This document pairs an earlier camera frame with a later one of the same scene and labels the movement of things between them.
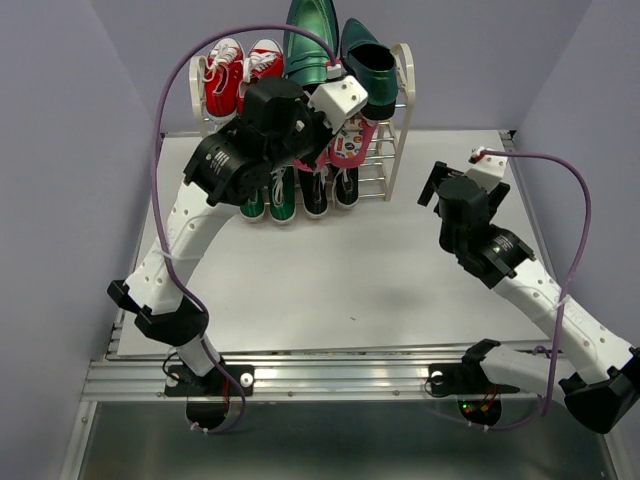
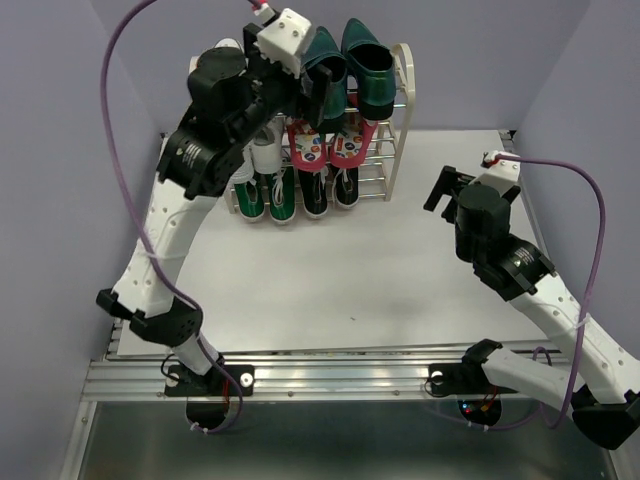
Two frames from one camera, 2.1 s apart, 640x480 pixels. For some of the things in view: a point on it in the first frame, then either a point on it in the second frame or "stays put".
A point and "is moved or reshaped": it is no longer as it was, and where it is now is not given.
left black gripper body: [310, 137] → [275, 90]
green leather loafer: [305, 60] is moved or reshaped
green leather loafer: [373, 65] stays put
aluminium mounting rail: [283, 378] stays put
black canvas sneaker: [345, 187] stays put
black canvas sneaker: [314, 191] stays put
